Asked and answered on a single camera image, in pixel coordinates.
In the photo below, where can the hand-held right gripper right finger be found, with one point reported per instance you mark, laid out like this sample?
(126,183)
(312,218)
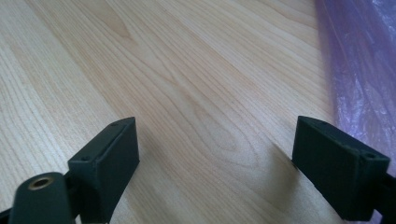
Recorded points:
(336,168)

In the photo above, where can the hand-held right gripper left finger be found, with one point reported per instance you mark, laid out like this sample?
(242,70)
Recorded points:
(106,168)

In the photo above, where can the purple transparent plastic bag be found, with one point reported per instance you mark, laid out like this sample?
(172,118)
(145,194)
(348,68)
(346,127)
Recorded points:
(367,62)

